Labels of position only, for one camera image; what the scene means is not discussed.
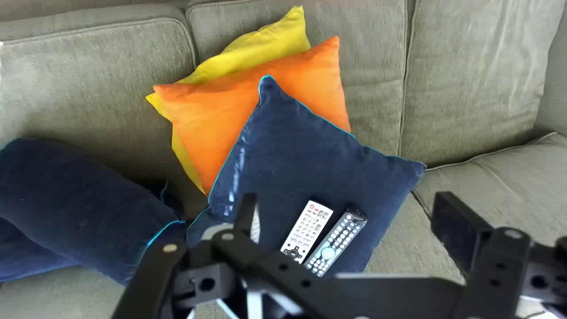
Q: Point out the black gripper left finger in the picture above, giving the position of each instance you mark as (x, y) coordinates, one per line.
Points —
(165, 271)

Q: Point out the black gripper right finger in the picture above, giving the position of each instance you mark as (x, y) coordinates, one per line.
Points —
(501, 266)

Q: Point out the orange square pillow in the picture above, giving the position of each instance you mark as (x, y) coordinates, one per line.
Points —
(223, 112)

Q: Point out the navy square pillow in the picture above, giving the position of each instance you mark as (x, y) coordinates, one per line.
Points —
(307, 152)

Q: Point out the yellow square pillow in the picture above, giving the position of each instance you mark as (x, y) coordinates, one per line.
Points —
(266, 41)

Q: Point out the white remote control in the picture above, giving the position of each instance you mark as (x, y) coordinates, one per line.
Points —
(307, 230)

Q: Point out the black remote control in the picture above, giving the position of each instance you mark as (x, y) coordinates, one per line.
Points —
(337, 239)

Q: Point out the grey fabric sofa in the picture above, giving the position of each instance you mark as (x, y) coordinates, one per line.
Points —
(471, 76)

